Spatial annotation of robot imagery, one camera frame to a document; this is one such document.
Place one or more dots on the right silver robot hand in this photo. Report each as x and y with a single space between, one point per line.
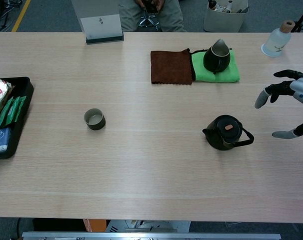
301 90

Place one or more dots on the dark green tea cup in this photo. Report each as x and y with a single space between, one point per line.
96 125

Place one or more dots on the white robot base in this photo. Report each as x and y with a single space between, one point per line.
146 226

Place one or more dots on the frosted bottle with wooden cap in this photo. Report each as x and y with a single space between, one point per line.
276 42

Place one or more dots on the black tripod stand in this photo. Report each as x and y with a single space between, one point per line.
302 17

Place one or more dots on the green cloth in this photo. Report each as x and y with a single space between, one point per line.
216 77

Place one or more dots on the black pitcher with pale inside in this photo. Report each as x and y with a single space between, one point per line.
215 62

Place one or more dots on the beige storage bin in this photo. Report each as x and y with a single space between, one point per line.
224 21

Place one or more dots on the brown cloth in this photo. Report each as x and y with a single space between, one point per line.
171 67

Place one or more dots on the seated person in beige trousers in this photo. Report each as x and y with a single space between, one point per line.
171 17

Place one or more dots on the chrome chair base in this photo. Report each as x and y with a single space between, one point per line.
149 22

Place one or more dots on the smartphone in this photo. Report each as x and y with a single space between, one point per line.
151 7

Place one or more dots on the card sign stand black base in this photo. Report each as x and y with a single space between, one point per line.
101 26

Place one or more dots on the orange object under table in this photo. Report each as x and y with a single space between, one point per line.
94 225

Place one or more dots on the black plastic tray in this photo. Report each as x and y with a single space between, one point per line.
25 86

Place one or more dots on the green tea packet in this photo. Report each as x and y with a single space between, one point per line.
4 115
13 111
21 105

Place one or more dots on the dark blue packet with face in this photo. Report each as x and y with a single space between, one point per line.
0 140

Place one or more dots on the aluminium rail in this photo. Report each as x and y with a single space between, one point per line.
151 236

